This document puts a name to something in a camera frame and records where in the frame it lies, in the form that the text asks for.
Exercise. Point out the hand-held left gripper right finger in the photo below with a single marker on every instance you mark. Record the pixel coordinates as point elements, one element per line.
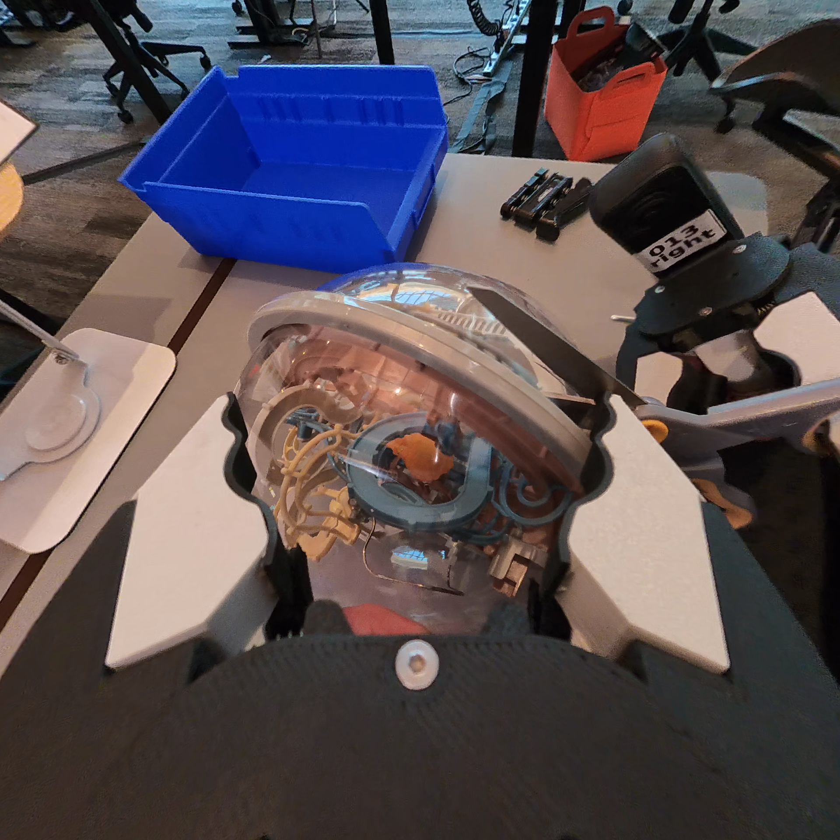
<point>643,558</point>

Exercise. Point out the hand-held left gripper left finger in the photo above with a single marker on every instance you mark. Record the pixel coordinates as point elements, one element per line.
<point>190,558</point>

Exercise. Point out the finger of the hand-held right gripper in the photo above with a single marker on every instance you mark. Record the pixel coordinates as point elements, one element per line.
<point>814,334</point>

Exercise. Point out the grey and yellow scissors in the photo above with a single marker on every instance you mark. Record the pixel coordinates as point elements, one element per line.
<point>722,417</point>

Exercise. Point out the clear maze ball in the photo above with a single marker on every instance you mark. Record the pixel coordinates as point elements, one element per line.
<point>394,341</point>

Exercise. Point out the white card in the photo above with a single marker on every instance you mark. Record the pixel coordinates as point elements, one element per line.
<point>124,394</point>

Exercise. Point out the orange bag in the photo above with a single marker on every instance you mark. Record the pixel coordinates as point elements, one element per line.
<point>604,118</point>

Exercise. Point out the white power strip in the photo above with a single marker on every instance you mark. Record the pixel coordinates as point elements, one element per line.
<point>508,36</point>

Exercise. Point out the blue plastic bin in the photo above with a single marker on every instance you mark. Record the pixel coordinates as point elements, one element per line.
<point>295,223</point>

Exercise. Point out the white instruction board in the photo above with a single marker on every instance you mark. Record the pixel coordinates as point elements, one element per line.
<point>13,131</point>

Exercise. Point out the black metal post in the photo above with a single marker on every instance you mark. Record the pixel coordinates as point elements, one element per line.
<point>382,33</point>
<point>535,79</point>

